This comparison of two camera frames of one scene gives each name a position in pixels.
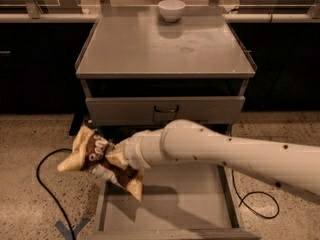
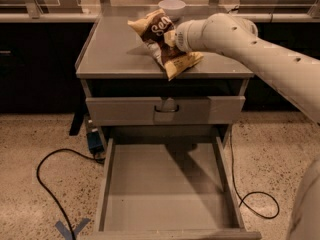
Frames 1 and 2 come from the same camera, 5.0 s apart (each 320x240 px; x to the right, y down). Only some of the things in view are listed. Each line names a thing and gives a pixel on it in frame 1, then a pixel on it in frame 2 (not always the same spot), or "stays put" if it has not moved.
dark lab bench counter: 39,53 stays put
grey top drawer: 159,110 stays put
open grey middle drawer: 184,201 stays put
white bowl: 171,9 stays put
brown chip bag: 89,149 → 152,27
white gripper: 134,149 → 184,37
